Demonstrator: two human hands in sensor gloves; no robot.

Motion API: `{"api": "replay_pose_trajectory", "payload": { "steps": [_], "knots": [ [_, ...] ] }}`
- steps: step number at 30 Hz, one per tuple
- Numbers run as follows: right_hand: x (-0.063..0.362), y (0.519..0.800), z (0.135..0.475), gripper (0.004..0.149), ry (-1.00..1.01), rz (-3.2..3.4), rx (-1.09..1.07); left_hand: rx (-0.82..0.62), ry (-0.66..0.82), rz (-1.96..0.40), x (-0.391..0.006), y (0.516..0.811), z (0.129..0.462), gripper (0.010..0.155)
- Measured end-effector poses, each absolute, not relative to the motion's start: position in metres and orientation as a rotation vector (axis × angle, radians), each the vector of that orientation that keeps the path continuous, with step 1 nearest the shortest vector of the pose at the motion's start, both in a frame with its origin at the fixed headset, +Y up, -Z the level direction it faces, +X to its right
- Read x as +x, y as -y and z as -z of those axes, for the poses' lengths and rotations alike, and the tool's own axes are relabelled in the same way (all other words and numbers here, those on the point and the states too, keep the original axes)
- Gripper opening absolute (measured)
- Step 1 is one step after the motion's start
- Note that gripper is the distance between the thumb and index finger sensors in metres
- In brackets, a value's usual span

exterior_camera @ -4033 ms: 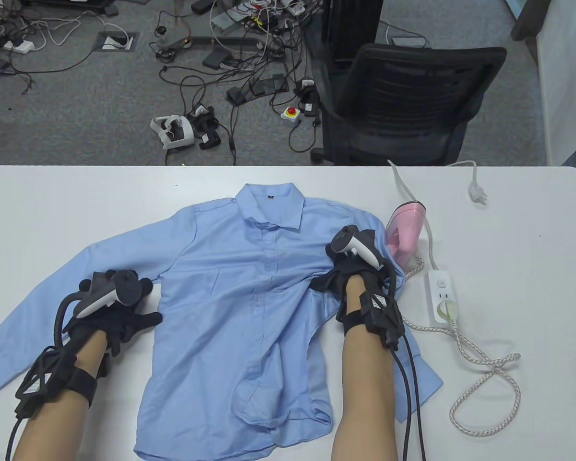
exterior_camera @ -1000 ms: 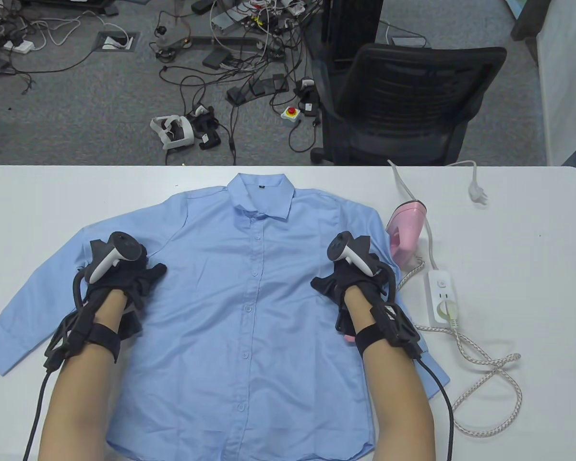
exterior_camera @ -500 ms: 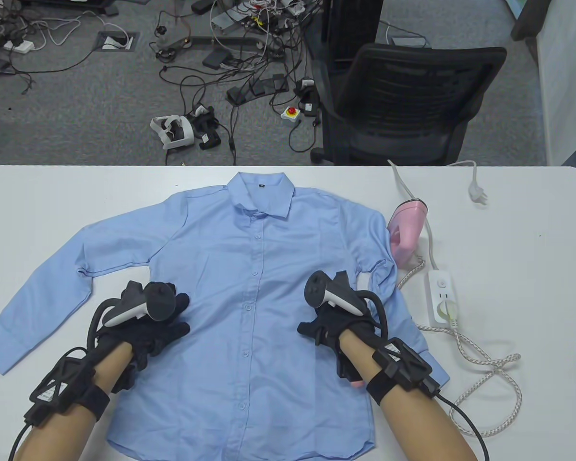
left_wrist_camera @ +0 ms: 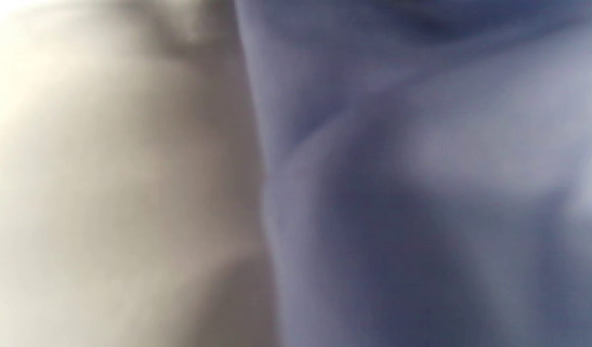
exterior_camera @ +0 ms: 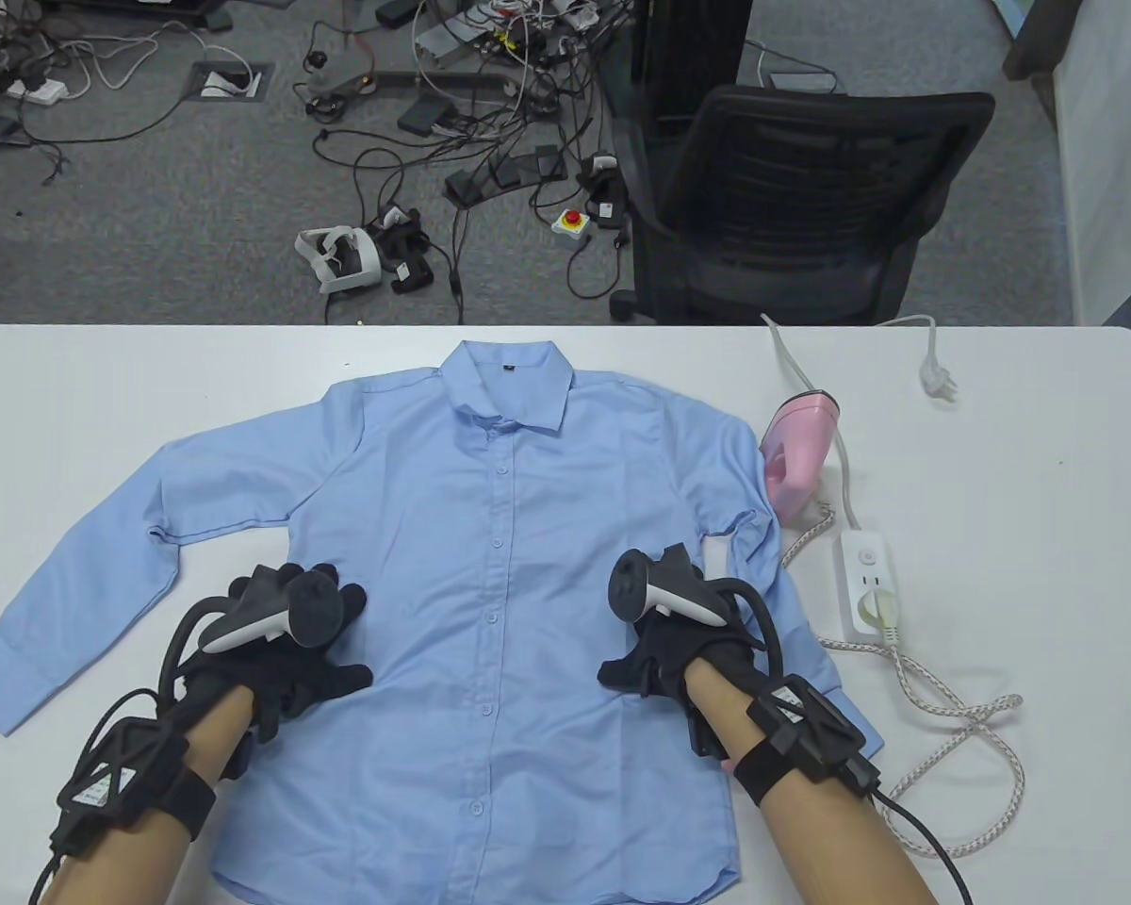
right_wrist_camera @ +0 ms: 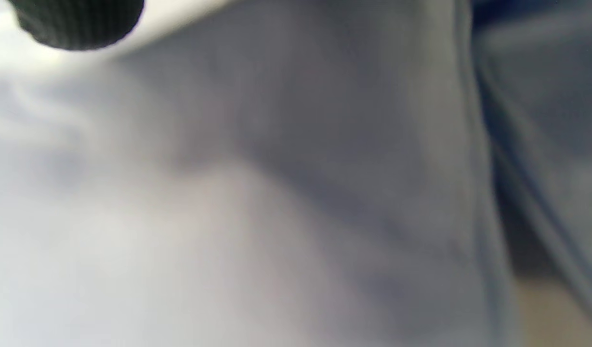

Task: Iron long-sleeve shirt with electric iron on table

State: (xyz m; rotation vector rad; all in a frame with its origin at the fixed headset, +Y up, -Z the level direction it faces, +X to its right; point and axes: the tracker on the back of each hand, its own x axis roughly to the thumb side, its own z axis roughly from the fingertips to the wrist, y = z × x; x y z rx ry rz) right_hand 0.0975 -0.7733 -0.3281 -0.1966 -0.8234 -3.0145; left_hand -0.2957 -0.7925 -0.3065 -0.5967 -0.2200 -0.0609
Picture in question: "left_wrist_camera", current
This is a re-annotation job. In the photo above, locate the white cloth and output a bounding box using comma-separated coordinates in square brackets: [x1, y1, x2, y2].
[0, 0, 283, 347]

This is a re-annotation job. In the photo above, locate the blue cloth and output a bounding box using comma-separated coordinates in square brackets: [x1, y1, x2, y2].
[234, 0, 592, 347]

